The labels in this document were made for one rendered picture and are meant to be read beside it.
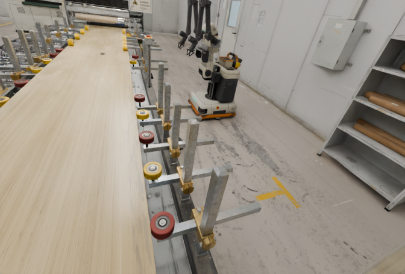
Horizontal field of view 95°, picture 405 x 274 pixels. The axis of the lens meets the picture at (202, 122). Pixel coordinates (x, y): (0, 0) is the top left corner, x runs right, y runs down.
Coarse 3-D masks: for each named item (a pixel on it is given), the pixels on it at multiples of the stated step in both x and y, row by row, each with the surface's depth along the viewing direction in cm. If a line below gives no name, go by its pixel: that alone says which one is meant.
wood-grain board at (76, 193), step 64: (64, 64) 177; (128, 64) 203; (0, 128) 90; (64, 128) 97; (128, 128) 104; (0, 192) 64; (64, 192) 67; (128, 192) 70; (0, 256) 49; (64, 256) 51; (128, 256) 53
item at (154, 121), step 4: (192, 116) 137; (196, 116) 138; (200, 116) 138; (140, 120) 123; (144, 120) 123; (148, 120) 124; (152, 120) 125; (156, 120) 125; (160, 120) 126; (180, 120) 132; (184, 120) 133; (200, 120) 138; (140, 124) 122; (144, 124) 123; (148, 124) 124; (152, 124) 126; (156, 124) 127
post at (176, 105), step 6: (174, 102) 92; (174, 108) 91; (180, 108) 92; (174, 114) 93; (180, 114) 94; (174, 120) 95; (174, 126) 97; (174, 132) 99; (174, 138) 101; (174, 144) 103; (174, 162) 111
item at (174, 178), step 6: (210, 168) 96; (228, 168) 98; (174, 174) 90; (192, 174) 91; (198, 174) 92; (204, 174) 93; (210, 174) 95; (150, 180) 85; (156, 180) 85; (162, 180) 86; (168, 180) 87; (174, 180) 88; (150, 186) 84; (156, 186) 86
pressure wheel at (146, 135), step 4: (140, 132) 101; (144, 132) 102; (148, 132) 103; (152, 132) 103; (140, 136) 99; (144, 136) 99; (148, 136) 100; (152, 136) 100; (140, 140) 99; (144, 140) 98; (148, 140) 98; (152, 140) 101
